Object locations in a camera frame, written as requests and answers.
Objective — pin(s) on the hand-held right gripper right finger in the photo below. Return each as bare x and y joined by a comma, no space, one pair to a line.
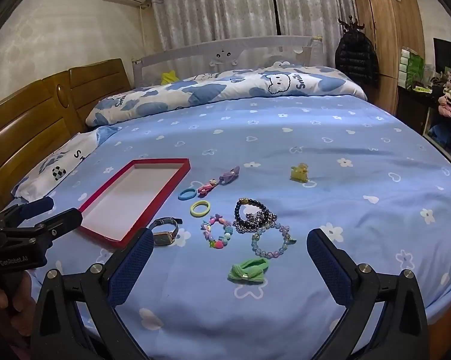
328,266

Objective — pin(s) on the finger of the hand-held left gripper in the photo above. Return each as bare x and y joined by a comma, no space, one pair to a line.
62,221
38,206

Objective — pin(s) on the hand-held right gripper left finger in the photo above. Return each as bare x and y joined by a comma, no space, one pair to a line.
131,266

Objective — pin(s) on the gold wrist watch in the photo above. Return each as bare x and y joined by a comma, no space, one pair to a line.
164,232

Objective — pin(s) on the red shallow box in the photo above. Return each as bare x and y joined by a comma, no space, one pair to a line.
135,198

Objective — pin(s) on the yellow claw hair clip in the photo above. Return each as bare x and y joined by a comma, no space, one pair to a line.
299,174

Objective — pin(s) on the purple bow hair clip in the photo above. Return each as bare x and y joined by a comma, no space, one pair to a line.
230,174

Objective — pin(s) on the person's left hand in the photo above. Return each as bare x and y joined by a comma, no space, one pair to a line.
21,307

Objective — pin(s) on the white blue printed pillow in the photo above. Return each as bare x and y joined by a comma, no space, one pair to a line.
60,168

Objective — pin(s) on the wooden headboard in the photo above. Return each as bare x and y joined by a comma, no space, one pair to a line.
30,112

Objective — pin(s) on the pink cartoon hair clip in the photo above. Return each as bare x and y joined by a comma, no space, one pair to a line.
206,187

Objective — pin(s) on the blue flower-print bed sheet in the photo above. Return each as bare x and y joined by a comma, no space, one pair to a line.
270,135

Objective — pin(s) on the dark side cabinet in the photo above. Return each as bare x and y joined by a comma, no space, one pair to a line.
413,108

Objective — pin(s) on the yellow green soft toy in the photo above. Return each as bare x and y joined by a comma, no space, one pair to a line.
170,77

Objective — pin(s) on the blue white cartoon quilt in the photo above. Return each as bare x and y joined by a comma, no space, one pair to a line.
225,86

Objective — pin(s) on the black puffer jacket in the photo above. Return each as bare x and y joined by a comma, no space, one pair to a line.
356,58

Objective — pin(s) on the stack of green tissue packs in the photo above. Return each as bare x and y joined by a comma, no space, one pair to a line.
411,67

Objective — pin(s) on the wooden wardrobe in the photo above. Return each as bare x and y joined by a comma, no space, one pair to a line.
390,33

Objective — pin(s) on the dark coat rack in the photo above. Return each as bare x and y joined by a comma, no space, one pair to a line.
351,25

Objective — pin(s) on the black screen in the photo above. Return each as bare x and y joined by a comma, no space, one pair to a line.
448,54

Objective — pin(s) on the grey patterned curtain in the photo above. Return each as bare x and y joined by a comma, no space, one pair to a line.
311,3
210,7

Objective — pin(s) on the grey bed guard rail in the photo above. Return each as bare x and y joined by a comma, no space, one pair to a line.
225,50

